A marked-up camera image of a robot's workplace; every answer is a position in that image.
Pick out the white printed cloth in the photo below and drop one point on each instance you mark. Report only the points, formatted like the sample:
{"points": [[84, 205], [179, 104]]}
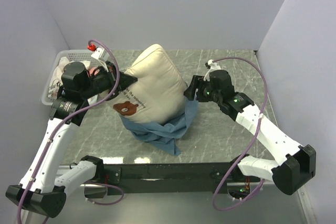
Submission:
{"points": [[56, 81]]}

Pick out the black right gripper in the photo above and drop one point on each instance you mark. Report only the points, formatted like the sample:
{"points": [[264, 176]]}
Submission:
{"points": [[196, 83]]}

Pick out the black base beam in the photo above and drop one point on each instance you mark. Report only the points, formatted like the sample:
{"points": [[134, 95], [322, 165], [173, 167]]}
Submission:
{"points": [[164, 178]]}

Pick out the cream pillow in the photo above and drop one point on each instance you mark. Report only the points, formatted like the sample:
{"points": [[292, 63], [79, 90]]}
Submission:
{"points": [[157, 96]]}

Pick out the blue pillowcase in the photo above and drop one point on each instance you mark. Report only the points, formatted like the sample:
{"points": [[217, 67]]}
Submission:
{"points": [[164, 136]]}

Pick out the aluminium rail frame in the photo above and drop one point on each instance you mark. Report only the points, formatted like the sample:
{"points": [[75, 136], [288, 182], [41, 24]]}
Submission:
{"points": [[240, 191]]}

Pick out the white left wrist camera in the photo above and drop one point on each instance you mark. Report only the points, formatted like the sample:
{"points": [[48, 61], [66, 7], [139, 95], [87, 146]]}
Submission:
{"points": [[99, 55]]}

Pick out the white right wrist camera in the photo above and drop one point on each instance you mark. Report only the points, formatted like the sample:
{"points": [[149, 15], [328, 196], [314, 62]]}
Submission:
{"points": [[211, 66]]}

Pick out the white plastic basket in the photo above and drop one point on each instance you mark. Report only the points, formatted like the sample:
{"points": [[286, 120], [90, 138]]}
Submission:
{"points": [[83, 56]]}

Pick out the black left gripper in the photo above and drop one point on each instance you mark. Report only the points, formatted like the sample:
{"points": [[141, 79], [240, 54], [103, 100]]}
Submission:
{"points": [[126, 81]]}

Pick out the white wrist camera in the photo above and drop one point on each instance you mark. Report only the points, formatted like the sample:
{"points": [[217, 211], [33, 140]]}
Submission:
{"points": [[211, 66], [99, 55]]}

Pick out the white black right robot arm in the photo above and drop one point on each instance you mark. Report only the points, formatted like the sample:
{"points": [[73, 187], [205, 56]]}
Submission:
{"points": [[292, 165]]}

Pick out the pink cloth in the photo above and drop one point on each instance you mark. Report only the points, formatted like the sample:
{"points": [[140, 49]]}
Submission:
{"points": [[94, 71]]}

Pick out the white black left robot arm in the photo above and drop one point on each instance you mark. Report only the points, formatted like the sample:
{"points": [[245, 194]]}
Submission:
{"points": [[40, 190]]}

